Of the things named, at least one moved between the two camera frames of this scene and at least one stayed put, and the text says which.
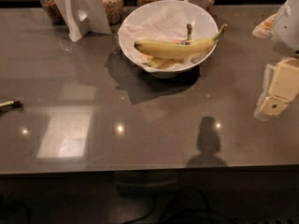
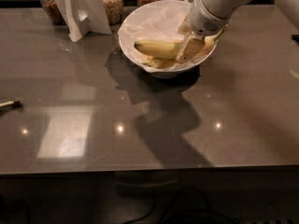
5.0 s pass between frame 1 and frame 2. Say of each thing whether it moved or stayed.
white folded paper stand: stayed
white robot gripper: moved
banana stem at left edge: stayed
